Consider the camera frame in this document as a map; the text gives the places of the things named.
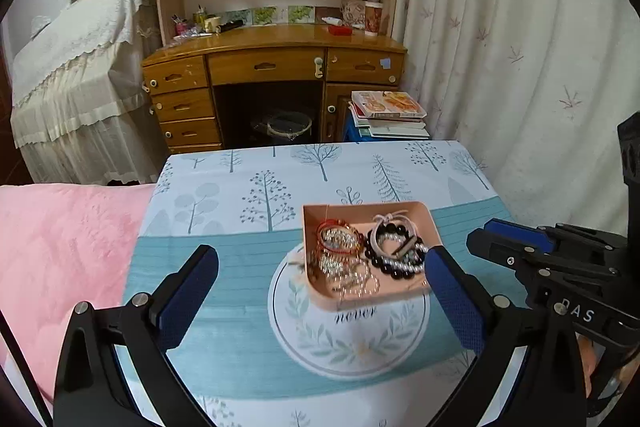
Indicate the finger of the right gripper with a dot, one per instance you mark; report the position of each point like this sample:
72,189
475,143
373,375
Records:
501,251
520,233

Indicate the wooden desk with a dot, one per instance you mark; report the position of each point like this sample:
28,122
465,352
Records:
211,93

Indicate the waste basket under desk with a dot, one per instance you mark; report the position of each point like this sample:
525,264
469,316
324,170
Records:
287,127

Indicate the pink jewelry tray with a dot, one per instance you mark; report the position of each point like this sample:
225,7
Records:
362,255

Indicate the red small box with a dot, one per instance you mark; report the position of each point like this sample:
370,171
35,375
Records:
340,30

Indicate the floral white curtain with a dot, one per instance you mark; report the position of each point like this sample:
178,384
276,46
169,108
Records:
535,90

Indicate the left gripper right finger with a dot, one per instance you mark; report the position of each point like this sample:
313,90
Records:
467,305

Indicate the right hand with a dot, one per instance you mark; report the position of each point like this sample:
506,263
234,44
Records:
599,370

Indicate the patterned paper cup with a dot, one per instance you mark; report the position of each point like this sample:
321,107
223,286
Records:
372,18

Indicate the stack of books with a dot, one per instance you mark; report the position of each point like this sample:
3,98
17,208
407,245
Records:
388,115

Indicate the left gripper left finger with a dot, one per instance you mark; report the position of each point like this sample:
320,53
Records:
179,297

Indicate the tree print table cloth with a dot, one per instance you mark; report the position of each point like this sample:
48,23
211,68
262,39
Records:
260,352

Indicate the cream lace furniture cover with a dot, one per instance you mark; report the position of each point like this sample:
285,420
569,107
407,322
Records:
79,111

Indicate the pink blanket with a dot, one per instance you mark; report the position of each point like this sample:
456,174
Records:
61,244

